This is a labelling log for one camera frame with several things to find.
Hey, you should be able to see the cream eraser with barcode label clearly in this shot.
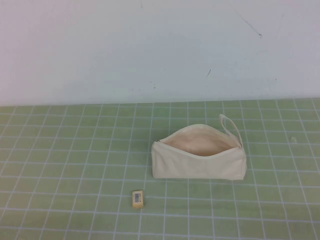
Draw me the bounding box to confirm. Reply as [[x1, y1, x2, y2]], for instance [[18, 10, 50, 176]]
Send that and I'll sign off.
[[131, 190, 144, 208]]

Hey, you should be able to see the cream fabric pencil case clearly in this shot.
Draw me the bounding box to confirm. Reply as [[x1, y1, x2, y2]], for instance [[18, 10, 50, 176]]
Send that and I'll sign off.
[[151, 113, 248, 181]]

